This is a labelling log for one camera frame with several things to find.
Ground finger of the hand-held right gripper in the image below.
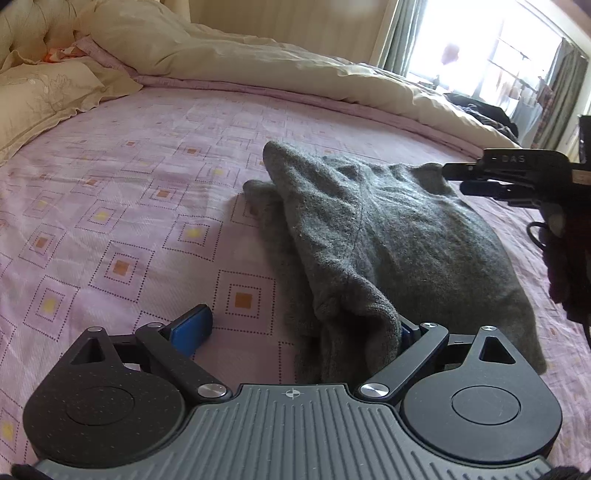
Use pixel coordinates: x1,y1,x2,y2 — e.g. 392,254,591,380
460,181,509,199
441,159,486,182

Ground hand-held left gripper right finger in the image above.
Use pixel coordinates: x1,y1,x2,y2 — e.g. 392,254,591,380
356,322,516,403

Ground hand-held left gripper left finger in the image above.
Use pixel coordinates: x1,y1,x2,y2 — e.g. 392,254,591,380
69,304,232,403

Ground grey argyle sweater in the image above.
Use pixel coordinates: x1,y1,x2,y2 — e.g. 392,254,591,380
242,140,550,384

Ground pile of dark clothes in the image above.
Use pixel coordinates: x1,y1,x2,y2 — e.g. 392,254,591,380
443,91,523,139

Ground hanging clothes on rack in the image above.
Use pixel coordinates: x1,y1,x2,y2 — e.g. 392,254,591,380
496,74,555,134

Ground grey-green curtain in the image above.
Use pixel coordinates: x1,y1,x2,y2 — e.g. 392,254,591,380
379,0,423,78
536,39,588,149

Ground pink patterned bed sheet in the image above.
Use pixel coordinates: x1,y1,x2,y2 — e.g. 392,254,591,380
0,78,591,467

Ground cream duvet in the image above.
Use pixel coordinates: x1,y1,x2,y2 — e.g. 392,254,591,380
76,0,520,149

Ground cream embroidered pillow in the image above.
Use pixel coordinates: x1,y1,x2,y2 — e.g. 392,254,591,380
0,58,145,163

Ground orange patterned cloth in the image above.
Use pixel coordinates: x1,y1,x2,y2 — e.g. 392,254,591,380
41,44,81,64

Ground cream tufted headboard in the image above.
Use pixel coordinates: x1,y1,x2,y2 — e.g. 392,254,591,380
0,0,100,63

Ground black cable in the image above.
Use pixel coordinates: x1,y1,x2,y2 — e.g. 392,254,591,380
527,220,553,253

